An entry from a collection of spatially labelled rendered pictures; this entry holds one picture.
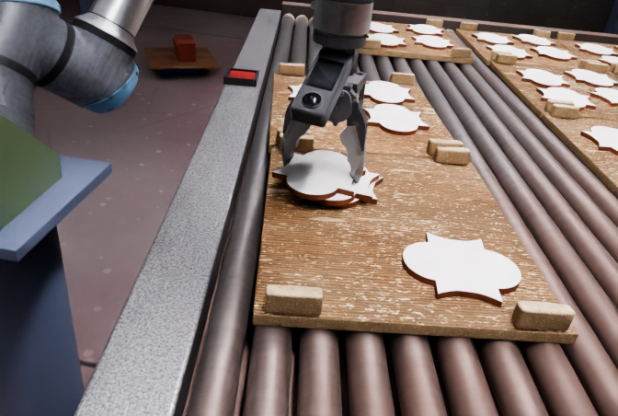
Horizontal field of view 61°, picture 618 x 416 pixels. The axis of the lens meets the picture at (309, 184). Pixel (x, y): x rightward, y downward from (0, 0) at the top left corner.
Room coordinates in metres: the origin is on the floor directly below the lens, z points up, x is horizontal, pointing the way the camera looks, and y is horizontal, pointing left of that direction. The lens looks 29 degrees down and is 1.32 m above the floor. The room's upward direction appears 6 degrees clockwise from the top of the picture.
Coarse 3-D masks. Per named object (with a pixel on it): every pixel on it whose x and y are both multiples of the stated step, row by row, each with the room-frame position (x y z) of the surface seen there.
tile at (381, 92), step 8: (368, 88) 1.15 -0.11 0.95; (376, 88) 1.15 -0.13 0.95; (384, 88) 1.16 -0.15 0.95; (392, 88) 1.17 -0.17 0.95; (400, 88) 1.17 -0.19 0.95; (408, 88) 1.18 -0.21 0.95; (368, 96) 1.11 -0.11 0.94; (376, 96) 1.10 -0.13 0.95; (384, 96) 1.11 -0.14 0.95; (392, 96) 1.11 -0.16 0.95; (400, 96) 1.12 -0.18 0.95; (408, 96) 1.13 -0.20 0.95; (400, 104) 1.09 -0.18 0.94
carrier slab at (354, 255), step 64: (384, 192) 0.69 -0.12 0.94; (448, 192) 0.72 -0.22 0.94; (320, 256) 0.52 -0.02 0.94; (384, 256) 0.53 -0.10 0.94; (512, 256) 0.56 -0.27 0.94; (256, 320) 0.41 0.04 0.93; (320, 320) 0.41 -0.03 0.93; (384, 320) 0.42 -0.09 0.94; (448, 320) 0.43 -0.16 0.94; (512, 320) 0.44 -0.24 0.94
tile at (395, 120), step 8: (384, 104) 1.06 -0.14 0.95; (392, 104) 1.06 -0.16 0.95; (368, 112) 1.00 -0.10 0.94; (376, 112) 1.00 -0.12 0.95; (384, 112) 1.01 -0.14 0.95; (392, 112) 1.01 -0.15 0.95; (400, 112) 1.02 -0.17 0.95; (408, 112) 1.02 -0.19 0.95; (416, 112) 1.03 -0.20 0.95; (376, 120) 0.96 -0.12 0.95; (384, 120) 0.97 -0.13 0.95; (392, 120) 0.97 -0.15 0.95; (400, 120) 0.98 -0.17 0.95; (408, 120) 0.98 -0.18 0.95; (416, 120) 0.98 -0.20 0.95; (384, 128) 0.93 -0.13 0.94; (392, 128) 0.93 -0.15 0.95; (400, 128) 0.93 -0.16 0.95; (408, 128) 0.94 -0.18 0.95; (416, 128) 0.94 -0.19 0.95; (424, 128) 0.96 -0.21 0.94
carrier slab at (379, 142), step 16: (288, 80) 1.17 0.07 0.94; (368, 80) 1.24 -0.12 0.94; (272, 96) 1.06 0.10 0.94; (288, 96) 1.07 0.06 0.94; (416, 96) 1.16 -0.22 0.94; (272, 112) 0.97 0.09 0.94; (432, 112) 1.06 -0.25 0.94; (272, 128) 0.89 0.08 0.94; (320, 128) 0.91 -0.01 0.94; (336, 128) 0.92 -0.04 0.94; (368, 128) 0.94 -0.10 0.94; (432, 128) 0.98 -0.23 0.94; (272, 144) 0.82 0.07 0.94; (320, 144) 0.84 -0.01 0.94; (336, 144) 0.85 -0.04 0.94; (368, 144) 0.86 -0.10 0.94; (384, 144) 0.87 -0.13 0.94; (400, 144) 0.88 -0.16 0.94; (416, 144) 0.89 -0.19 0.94
